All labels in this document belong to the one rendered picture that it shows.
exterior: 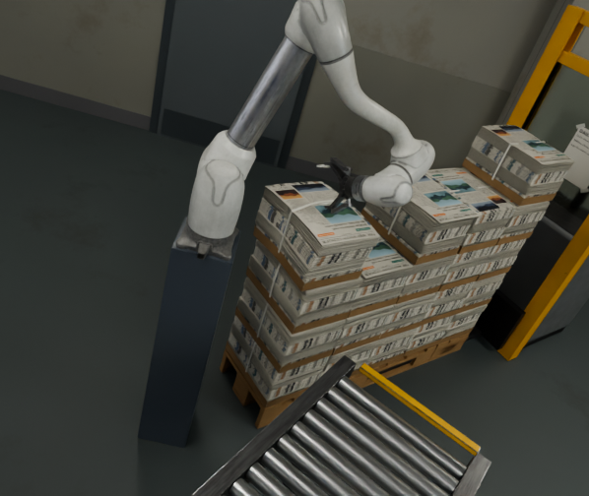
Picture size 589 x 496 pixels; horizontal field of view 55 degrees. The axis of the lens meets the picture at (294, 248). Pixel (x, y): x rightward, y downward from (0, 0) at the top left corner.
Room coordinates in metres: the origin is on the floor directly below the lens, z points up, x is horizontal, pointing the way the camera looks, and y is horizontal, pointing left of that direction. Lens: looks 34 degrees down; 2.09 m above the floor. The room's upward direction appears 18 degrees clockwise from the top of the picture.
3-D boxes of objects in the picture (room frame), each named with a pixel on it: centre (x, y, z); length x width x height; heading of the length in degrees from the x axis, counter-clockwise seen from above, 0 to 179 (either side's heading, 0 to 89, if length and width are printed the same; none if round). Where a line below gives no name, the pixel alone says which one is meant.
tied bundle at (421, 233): (2.28, -0.47, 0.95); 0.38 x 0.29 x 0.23; 46
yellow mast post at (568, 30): (3.23, -0.98, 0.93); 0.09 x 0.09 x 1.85; 44
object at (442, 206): (2.27, -0.49, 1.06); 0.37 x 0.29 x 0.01; 46
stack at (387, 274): (2.18, -0.38, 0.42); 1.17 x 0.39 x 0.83; 134
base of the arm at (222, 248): (1.51, 0.28, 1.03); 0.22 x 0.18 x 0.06; 6
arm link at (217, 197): (1.54, 0.28, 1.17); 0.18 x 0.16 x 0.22; 12
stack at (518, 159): (2.69, -0.90, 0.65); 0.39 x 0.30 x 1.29; 44
